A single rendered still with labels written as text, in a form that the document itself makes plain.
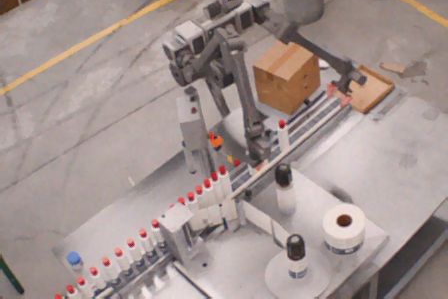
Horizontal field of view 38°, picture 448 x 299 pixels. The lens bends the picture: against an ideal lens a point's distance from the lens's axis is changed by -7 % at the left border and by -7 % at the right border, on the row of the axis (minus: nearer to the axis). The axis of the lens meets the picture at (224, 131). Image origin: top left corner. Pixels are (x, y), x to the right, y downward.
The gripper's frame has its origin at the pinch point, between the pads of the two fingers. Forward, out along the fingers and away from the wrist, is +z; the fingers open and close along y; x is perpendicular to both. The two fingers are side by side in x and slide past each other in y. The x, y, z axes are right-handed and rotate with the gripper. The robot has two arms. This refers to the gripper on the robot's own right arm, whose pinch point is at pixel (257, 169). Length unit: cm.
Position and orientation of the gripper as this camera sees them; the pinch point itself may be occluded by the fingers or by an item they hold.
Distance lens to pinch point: 315.9
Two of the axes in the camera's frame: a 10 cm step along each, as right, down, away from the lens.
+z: 1.6, 7.1, 6.8
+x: -6.6, -4.4, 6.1
